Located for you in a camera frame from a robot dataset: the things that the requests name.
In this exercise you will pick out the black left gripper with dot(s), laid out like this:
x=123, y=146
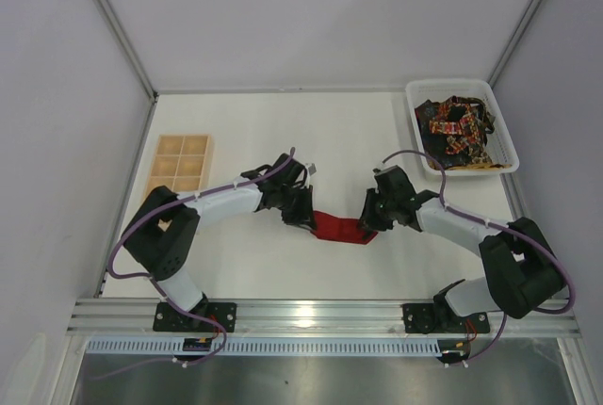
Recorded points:
x=299, y=205

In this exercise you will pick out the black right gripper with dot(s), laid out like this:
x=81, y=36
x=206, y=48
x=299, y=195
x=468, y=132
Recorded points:
x=377, y=212

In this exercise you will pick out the red necktie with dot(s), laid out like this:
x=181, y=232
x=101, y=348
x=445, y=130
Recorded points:
x=340, y=230

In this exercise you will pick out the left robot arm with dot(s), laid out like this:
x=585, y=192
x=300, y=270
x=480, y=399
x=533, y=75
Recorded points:
x=160, y=235

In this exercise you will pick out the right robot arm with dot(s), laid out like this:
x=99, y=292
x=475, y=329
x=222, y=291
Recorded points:
x=520, y=272

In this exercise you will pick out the patterned dark ties pile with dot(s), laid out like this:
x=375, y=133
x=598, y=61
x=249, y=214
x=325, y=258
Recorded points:
x=455, y=133

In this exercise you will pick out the wooden compartment box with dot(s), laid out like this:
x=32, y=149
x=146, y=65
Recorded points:
x=182, y=163

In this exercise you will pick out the white plastic basket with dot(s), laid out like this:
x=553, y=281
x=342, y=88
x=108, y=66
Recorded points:
x=499, y=145

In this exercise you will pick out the aluminium mounting rail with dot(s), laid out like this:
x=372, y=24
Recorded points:
x=280, y=318

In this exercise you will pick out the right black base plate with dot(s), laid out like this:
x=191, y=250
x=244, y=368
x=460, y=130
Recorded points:
x=429, y=317

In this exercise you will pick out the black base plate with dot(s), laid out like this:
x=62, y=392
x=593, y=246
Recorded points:
x=205, y=328
x=429, y=317

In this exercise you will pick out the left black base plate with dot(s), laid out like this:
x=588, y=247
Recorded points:
x=205, y=328

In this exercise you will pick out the white slotted cable duct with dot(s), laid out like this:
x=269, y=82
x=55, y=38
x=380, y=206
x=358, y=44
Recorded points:
x=241, y=346

